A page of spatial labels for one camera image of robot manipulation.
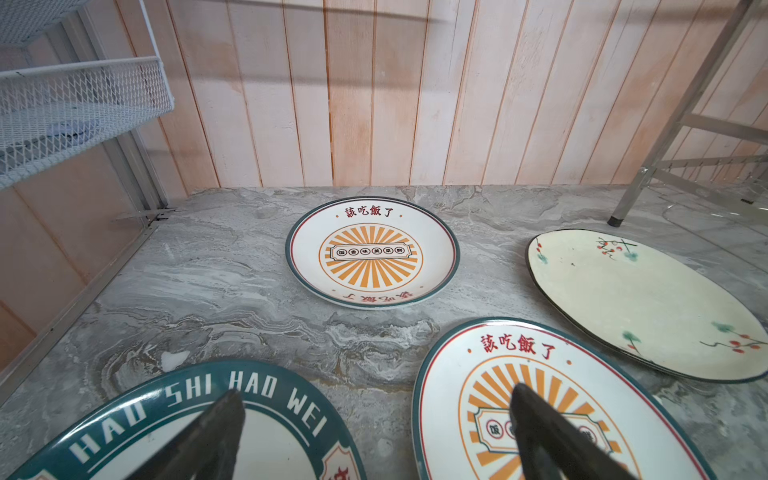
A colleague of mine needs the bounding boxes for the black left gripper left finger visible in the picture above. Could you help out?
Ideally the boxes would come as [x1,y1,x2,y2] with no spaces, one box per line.
[128,390,245,479]

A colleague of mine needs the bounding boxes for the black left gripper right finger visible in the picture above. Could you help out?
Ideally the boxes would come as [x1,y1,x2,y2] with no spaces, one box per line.
[509,383,633,480]

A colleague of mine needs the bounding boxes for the green rim lettered plate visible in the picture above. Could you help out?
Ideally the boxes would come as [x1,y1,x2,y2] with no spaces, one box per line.
[11,360,366,479]

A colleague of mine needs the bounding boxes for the small sunburst plate far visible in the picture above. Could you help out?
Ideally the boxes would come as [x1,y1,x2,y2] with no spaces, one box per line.
[285,195,461,310]

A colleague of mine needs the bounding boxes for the sunburst plate near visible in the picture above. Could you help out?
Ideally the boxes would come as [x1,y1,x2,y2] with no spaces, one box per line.
[411,317,715,479]

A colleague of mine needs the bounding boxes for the white wire mesh shelf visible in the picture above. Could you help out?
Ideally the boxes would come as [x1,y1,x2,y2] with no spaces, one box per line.
[0,0,176,191]

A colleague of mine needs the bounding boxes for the stainless steel dish rack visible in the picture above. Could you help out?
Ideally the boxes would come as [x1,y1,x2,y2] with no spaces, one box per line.
[607,1,767,228]

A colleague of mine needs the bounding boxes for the cream plate with red berries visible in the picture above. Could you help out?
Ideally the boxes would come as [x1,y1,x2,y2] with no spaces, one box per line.
[527,229,767,383]

